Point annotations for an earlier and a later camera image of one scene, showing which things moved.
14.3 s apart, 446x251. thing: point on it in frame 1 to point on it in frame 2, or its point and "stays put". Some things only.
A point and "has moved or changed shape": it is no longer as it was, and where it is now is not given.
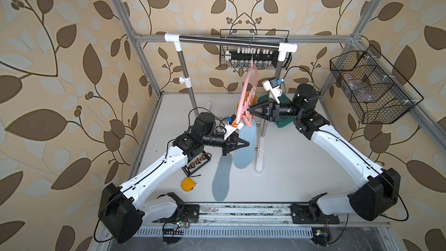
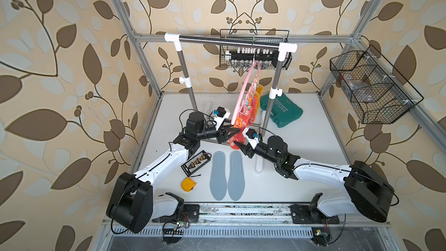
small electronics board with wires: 322,236 stays put
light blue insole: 221,179 has moved or changed shape
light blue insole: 244,157 has moved or changed shape
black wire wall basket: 378,94 stays put
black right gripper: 265,104 to 245,149
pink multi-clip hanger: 247,96 has moved or changed shape
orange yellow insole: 251,101 to 258,93
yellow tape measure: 187,184 stays put
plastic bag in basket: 362,89 stays put
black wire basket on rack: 252,57 stays put
